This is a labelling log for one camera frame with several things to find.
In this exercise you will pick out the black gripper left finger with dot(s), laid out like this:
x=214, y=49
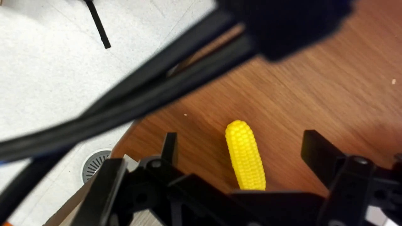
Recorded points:
x=169, y=151

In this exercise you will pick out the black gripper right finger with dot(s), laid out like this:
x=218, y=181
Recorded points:
x=324, y=157

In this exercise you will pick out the yellow toy corn cob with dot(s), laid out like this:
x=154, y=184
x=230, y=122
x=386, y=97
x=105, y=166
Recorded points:
x=247, y=157

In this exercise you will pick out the round metal floor drain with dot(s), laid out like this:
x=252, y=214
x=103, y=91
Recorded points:
x=95, y=165

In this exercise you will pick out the thin black floor bar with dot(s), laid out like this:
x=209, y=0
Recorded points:
x=98, y=25

